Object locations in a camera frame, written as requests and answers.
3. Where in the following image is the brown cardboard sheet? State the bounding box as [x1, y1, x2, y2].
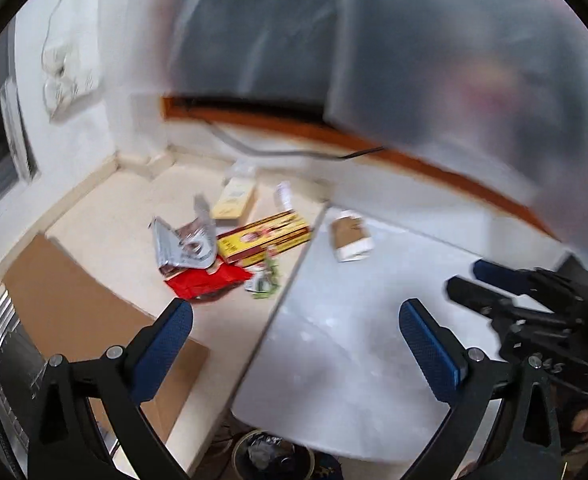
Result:
[0, 233, 210, 442]

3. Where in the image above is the white power cord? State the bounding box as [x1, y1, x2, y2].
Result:
[41, 0, 82, 61]

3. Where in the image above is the red snack wrapper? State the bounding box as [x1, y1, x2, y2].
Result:
[161, 261, 253, 304]

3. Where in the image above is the wire dish rack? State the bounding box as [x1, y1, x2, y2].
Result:
[0, 320, 50, 441]

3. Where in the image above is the white power strip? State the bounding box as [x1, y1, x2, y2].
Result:
[41, 42, 98, 117]

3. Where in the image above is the dark blue slipper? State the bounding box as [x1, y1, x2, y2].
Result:
[314, 452, 346, 480]

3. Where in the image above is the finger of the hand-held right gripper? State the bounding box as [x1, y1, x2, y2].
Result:
[446, 275, 527, 322]
[472, 258, 542, 297]

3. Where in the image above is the black cable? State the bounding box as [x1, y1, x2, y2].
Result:
[213, 124, 386, 162]

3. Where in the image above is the small white bottle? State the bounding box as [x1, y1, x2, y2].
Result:
[273, 182, 295, 211]

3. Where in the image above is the small cream box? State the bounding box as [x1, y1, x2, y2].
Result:
[211, 176, 258, 221]

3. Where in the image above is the dark round trash bin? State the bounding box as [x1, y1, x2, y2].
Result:
[232, 429, 318, 480]

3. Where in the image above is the green white wrapper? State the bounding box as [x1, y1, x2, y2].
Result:
[243, 247, 283, 299]

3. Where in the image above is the yellow red box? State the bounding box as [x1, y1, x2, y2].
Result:
[216, 209, 313, 267]

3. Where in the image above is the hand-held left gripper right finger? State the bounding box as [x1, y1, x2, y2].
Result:
[398, 298, 563, 480]

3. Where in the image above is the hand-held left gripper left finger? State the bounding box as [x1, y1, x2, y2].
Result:
[32, 297, 195, 480]

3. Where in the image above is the silver foil wrapper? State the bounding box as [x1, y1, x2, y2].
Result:
[148, 194, 221, 272]

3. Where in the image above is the white wall holder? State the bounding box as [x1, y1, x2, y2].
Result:
[0, 79, 40, 184]

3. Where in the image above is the brown white packet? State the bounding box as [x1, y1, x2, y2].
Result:
[329, 212, 376, 264]

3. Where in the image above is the translucent plastic film sheet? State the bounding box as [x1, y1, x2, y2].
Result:
[163, 0, 588, 243]

